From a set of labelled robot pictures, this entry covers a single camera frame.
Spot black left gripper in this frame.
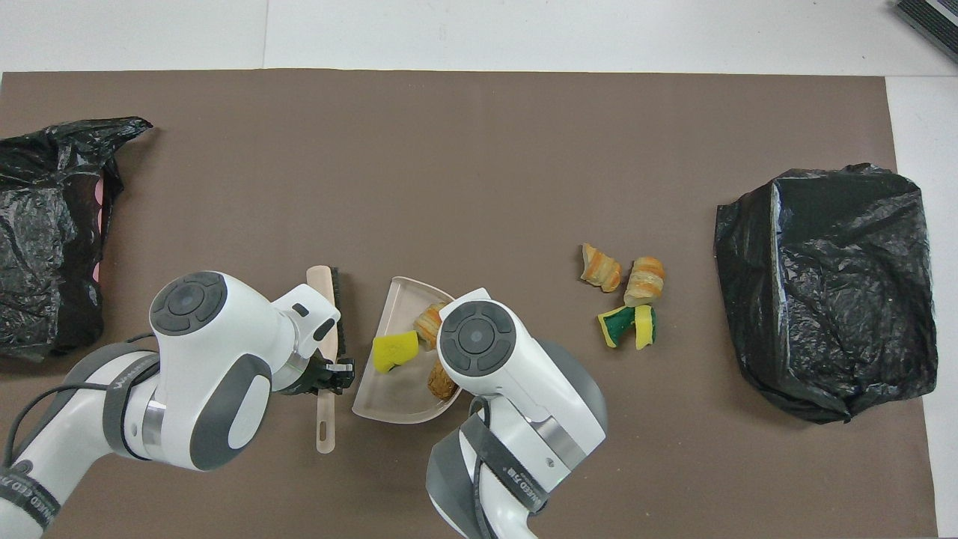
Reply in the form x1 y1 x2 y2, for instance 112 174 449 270
281 358 356 396

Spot beige brush black bristles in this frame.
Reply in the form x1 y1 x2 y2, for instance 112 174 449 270
305 266 349 455

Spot yellow wavy sponge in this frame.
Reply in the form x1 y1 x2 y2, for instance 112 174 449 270
372 332 420 374

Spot beige plastic dustpan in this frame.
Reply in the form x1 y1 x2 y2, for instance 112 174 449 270
352 275 465 425

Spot brown oval bread roll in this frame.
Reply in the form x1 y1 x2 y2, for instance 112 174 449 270
427 359 459 400

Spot golden toy croissant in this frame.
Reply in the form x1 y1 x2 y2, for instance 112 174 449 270
413 302 448 351

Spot yellow green scouring sponge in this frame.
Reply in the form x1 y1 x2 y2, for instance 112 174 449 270
597 307 637 350
632 305 657 350

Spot striped toy croissant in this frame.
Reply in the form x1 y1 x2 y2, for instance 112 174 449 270
581 243 623 293
623 257 667 308

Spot left black trash bag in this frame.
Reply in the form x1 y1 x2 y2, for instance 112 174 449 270
0 116 154 364

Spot bin with black bag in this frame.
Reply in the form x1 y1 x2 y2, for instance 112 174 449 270
715 163 939 425

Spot brown table mat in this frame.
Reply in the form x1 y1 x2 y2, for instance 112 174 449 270
0 70 939 539

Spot dark grey ribbed device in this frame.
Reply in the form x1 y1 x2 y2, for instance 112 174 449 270
894 0 958 64

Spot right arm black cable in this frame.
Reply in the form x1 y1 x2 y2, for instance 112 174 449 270
468 395 498 539

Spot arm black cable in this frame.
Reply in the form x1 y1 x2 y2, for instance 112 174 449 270
468 395 498 539
2 380 100 481

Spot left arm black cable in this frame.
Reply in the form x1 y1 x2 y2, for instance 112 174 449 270
2 380 100 481

